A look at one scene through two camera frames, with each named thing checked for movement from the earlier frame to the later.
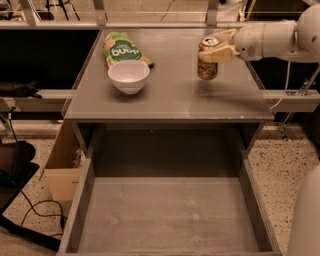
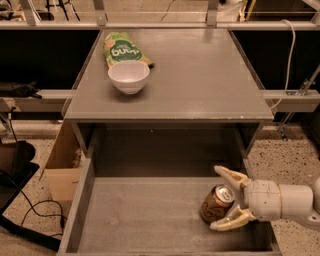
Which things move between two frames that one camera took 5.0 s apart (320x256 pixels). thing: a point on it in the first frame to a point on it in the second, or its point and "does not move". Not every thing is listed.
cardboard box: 65,163 does not move
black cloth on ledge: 19,89 does not move
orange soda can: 207,70 to 217,203
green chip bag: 118,46 does not move
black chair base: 17,167 does not move
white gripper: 249,41 to 264,199
